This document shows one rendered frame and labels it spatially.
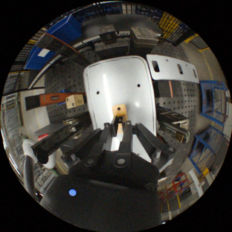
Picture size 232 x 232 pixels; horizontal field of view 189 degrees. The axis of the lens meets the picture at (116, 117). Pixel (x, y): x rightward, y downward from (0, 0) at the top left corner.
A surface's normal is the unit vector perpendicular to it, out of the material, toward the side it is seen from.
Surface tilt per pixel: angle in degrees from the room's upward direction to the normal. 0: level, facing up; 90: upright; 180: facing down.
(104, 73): 0
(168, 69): 0
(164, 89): 0
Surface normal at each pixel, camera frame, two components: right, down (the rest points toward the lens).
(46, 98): 0.98, -0.15
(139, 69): -0.10, 0.26
